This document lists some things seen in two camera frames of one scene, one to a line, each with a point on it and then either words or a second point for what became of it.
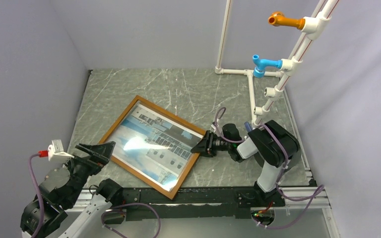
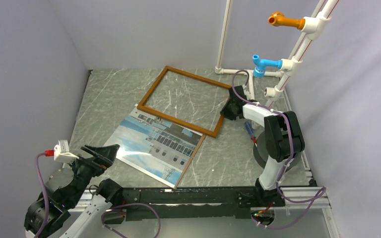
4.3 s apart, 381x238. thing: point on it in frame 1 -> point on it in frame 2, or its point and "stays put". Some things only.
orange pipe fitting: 278,19 stays put
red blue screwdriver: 248,126 stays put
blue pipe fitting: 259,70 stays put
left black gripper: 99,154 stays put
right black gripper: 205,147 -> 225,112
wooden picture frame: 154,146 -> 220,120
